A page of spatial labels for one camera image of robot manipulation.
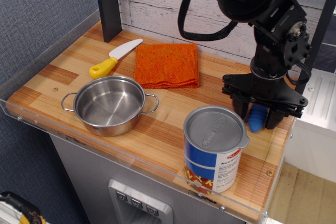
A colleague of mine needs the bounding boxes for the grey toy fridge cabinet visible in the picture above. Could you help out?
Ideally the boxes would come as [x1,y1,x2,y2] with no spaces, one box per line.
[51,135,244,223]

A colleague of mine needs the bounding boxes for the blue handled metal fork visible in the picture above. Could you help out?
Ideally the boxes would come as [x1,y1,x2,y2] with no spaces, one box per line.
[247,103,268,133]

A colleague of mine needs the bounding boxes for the dark grey left post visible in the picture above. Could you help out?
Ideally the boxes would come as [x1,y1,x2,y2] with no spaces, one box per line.
[98,0,122,42]

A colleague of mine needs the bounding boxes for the folded orange cloth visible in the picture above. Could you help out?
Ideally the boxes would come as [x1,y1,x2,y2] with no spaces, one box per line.
[134,44,200,89]

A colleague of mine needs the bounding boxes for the dark grey post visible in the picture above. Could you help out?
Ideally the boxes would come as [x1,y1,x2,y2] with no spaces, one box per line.
[98,0,122,42]
[296,0,336,90]

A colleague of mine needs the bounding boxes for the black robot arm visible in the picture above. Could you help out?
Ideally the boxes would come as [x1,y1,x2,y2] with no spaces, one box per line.
[217,0,311,129]

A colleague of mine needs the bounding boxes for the clear acrylic guard rail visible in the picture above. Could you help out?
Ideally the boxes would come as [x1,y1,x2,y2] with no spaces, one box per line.
[4,12,293,223]

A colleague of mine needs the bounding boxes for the silver ice dispenser panel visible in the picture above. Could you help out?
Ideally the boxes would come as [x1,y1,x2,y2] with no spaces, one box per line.
[108,179,173,223]

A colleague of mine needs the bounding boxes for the white ribbed appliance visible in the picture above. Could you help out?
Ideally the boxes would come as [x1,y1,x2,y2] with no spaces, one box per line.
[284,69,335,182]

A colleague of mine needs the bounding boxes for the small stainless steel pot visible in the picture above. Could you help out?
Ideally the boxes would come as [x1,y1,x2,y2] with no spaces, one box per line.
[61,76,159,137]

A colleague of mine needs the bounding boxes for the black and yellow bag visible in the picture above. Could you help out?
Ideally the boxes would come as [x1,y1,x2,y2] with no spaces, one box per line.
[1,191,48,224]

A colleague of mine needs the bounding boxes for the yellow handled white toy knife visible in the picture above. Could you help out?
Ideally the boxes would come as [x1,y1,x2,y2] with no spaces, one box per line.
[89,39,143,79]

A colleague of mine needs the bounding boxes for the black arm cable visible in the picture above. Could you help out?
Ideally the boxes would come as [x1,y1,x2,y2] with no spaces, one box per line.
[177,0,312,86]

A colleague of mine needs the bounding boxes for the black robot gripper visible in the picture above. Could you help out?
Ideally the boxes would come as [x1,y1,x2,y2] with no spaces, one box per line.
[222,59,308,130]

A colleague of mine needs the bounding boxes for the dark grey right post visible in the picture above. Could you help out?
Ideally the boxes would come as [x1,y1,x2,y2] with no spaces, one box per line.
[296,0,336,90]

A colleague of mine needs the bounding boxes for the blue labelled soup can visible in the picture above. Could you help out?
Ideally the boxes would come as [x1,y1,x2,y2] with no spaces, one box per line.
[183,105,249,194]

